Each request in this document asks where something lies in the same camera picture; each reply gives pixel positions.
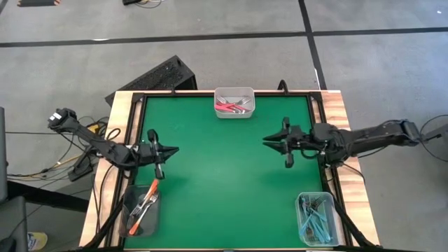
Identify black cable loop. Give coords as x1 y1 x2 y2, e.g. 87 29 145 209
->
277 79 291 96

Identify black bar orange ends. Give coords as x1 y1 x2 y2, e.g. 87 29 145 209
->
16 0 61 8

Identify orange-handled silver fork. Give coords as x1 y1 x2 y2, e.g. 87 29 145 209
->
127 193 160 236
126 178 161 230

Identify yellow floor cable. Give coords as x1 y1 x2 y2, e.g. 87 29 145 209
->
52 122 101 169

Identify gray plastic bin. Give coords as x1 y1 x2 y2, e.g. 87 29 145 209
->
213 86 257 120

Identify black device with cables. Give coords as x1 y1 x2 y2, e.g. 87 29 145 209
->
121 0 164 8

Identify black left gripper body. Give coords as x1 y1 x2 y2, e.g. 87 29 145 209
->
134 141 158 167

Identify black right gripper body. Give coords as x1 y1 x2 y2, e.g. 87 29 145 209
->
291 124 318 155

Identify black perforated computer case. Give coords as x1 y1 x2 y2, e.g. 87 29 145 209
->
104 54 199 107

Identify black frame strut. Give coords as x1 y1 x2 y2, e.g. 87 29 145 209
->
83 195 124 250
327 194 372 249

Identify black table border frame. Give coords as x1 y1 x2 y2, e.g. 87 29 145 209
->
129 90 335 251

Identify yellow blue packet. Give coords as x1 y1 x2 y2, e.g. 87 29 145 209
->
27 231 49 252

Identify black floor cable bundle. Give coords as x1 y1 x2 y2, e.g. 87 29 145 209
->
5 115 122 183

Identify black floor pedal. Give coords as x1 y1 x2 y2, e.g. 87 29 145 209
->
67 153 95 183

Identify wooden table frame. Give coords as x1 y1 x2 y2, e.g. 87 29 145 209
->
78 89 382 251

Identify black metal floor beam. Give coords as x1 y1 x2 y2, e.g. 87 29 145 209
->
6 179 91 214

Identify clear plastic bin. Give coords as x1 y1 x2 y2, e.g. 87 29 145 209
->
118 183 162 239
294 190 342 248

